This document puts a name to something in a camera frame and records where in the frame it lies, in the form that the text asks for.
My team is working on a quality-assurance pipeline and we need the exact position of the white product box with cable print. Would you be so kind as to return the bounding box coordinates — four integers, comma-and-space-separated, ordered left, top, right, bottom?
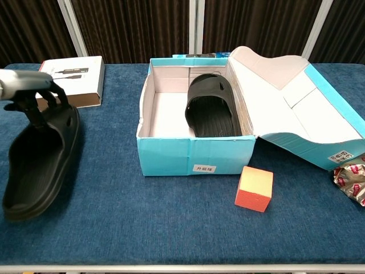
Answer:
35, 55, 106, 108

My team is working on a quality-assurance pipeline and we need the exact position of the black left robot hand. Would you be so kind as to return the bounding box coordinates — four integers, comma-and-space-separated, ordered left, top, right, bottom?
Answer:
4, 68, 72, 128

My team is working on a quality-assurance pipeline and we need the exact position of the grey metal frame post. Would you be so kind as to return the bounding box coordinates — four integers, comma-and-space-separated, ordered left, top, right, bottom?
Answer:
302, 0, 334, 59
188, 0, 206, 55
56, 0, 89, 58

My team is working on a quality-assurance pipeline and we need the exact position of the crumpled gold red snack packet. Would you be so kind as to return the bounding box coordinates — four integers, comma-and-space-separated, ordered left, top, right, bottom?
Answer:
332, 155, 365, 207

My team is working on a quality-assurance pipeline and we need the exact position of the light blue cardboard shoe box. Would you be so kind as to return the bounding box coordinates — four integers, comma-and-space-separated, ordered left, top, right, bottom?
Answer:
136, 46, 365, 178

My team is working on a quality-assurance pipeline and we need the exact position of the blue and black flat pack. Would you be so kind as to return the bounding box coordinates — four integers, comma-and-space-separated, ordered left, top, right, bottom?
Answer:
172, 51, 232, 59

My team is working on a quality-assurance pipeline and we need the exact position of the orange and yellow cube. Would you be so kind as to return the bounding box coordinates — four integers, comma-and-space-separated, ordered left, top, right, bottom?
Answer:
234, 166, 274, 213

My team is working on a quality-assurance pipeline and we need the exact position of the blue table cloth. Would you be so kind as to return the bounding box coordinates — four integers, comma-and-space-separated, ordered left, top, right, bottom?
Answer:
0, 62, 365, 266

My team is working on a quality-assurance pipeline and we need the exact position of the black rubber slipper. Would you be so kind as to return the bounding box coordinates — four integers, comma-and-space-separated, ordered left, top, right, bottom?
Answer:
184, 73, 243, 137
2, 104, 80, 222

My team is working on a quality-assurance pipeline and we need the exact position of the grey metal table rail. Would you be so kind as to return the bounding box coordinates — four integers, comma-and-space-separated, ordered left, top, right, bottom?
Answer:
0, 264, 365, 274

